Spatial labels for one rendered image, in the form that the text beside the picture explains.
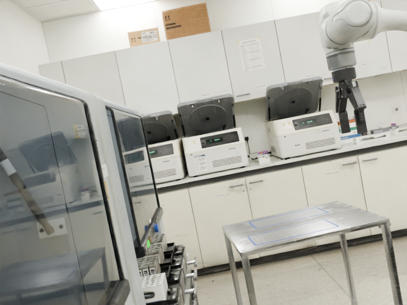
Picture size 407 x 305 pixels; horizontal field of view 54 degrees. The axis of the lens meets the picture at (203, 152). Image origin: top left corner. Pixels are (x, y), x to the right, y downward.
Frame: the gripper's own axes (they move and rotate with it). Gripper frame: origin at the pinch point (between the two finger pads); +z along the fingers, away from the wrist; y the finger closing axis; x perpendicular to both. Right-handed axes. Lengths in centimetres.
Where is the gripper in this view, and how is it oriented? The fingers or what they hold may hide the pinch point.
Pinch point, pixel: (353, 129)
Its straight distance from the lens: 140.7
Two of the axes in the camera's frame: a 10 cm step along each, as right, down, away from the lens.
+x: -9.8, 1.9, -0.1
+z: 1.9, 9.8, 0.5
